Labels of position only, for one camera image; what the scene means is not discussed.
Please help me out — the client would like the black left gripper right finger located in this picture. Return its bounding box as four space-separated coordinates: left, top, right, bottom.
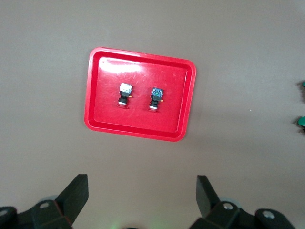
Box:
189 175 294 229

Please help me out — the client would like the red mushroom push button switch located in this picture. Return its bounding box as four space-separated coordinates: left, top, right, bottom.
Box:
117 83 134 109
148 87 165 112

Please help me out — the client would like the red plastic tray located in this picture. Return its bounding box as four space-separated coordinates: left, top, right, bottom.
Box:
83 46 197 143

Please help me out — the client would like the brown table mat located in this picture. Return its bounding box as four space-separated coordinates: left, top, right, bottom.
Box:
0 0 305 229

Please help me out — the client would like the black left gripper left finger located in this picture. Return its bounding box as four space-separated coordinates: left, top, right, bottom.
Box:
0 174 89 229

